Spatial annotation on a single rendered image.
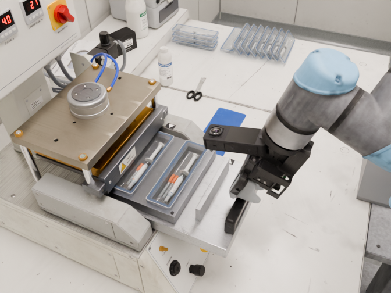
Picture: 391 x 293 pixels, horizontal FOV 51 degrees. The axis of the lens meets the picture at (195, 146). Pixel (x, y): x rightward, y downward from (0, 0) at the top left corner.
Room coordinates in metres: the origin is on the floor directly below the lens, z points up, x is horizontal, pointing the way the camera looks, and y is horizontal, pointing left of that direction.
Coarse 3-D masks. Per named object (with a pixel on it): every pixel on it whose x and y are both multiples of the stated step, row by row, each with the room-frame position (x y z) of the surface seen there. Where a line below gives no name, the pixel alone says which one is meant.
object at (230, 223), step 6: (240, 198) 0.49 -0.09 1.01; (234, 204) 0.48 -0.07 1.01; (240, 204) 0.48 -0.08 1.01; (234, 210) 0.46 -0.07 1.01; (240, 210) 0.46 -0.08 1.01; (228, 216) 0.45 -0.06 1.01; (234, 216) 0.45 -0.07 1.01; (228, 222) 0.44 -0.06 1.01; (234, 222) 0.44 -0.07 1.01; (228, 228) 0.44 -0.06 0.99; (234, 228) 0.44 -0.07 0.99
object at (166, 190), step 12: (192, 144) 0.65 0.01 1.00; (180, 156) 0.61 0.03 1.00; (192, 156) 0.61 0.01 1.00; (168, 168) 0.58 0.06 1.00; (180, 168) 0.58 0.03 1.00; (192, 168) 0.58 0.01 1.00; (168, 180) 0.54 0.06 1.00; (180, 180) 0.54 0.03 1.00; (156, 192) 0.51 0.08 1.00; (168, 192) 0.51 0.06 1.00; (168, 204) 0.48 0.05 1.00
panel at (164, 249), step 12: (156, 240) 0.46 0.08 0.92; (168, 240) 0.48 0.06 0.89; (180, 240) 0.49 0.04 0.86; (156, 252) 0.44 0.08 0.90; (168, 252) 0.46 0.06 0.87; (180, 252) 0.47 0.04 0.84; (192, 252) 0.49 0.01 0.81; (204, 252) 0.51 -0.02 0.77; (156, 264) 0.42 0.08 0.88; (168, 264) 0.44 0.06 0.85; (180, 264) 0.46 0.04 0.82; (192, 264) 0.47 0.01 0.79; (168, 276) 0.42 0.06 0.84; (180, 276) 0.44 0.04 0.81; (192, 276) 0.45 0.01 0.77; (180, 288) 0.42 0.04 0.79
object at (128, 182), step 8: (160, 136) 0.67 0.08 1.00; (168, 136) 0.67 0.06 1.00; (152, 144) 0.65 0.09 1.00; (160, 144) 0.65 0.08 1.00; (144, 152) 0.62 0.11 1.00; (152, 152) 0.62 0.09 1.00; (160, 152) 0.62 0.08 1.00; (136, 160) 0.60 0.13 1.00; (144, 160) 0.60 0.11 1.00; (152, 160) 0.60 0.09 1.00; (136, 168) 0.58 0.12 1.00; (144, 168) 0.58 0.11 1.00; (128, 176) 0.56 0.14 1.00; (136, 176) 0.56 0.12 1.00; (120, 184) 0.53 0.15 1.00; (128, 184) 0.53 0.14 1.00; (136, 184) 0.53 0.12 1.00
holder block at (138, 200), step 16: (176, 144) 0.66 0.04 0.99; (160, 160) 0.61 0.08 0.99; (208, 160) 0.60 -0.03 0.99; (160, 176) 0.56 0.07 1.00; (192, 176) 0.56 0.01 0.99; (112, 192) 0.52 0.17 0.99; (144, 192) 0.52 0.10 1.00; (192, 192) 0.53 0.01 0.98; (144, 208) 0.49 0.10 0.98; (160, 208) 0.48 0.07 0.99; (176, 208) 0.48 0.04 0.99
